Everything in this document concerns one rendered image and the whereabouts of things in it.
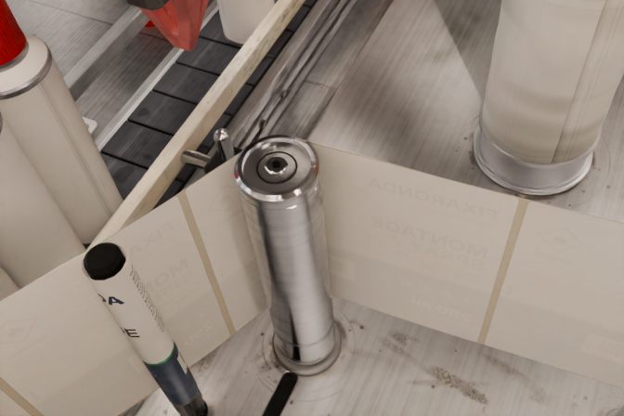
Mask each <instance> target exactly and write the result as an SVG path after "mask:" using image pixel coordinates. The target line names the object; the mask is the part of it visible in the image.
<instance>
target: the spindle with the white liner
mask: <svg viewBox="0 0 624 416"><path fill-rule="evenodd" d="M623 73H624V0H502V1H501V7H500V19H499V24H498V28H497V31H496V36H495V41H494V46H493V51H492V59H491V65H490V69H489V74H488V78H487V85H486V92H485V99H484V101H483V103H482V105H481V108H480V112H479V125H478V126H477V128H476V129H475V132H474V139H473V152H474V157H475V159H476V161H477V163H478V165H479V166H480V168H481V169H482V170H483V171H484V173H485V174H486V175H487V176H489V177H490V178H491V179H492V180H494V181H495V182H496V183H498V184H500V185H501V186H503V187H505V188H507V189H510V190H513V191H516V192H520V193H524V194H530V195H550V194H555V193H559V192H562V191H565V190H568V189H571V188H572V187H574V186H576V185H577V183H579V182H580V181H581V180H582V179H583V178H584V176H585V175H586V174H587V173H588V171H589V169H590V166H591V164H592V152H593V151H594V149H595V148H596V146H597V144H598V142H599V139H600V136H601V133H602V125H603V123H604V121H605V117H606V115H607V113H608V111H609V108H610V105H611V102H612V100H613V97H614V95H615V92H616V90H617V88H618V85H619V82H620V80H621V78H622V76H623Z"/></svg>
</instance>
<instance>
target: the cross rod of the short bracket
mask: <svg viewBox="0 0 624 416"><path fill-rule="evenodd" d="M211 157H212V156H209V155H206V154H203V153H200V152H198V151H195V150H193V149H184V150H183V151H182V153H181V156H180V159H181V162H182V163H184V164H187V165H190V166H193V167H196V168H198V169H201V170H203V171H204V166H205V164H207V163H208V161H209V160H210V158H211Z"/></svg>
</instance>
